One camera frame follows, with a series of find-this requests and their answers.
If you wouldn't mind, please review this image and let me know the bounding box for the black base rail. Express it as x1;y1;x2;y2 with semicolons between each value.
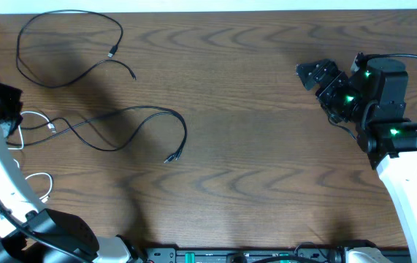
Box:
146;245;345;263

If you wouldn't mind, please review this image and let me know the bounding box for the black usb cable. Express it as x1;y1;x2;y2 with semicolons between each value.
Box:
6;105;188;164
15;9;137;89

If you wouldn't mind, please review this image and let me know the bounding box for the white cable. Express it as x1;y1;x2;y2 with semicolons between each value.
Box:
7;110;58;204

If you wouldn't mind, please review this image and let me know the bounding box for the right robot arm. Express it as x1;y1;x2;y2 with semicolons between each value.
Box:
295;53;417;262

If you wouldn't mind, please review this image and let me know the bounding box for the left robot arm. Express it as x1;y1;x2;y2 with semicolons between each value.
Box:
0;83;148;262

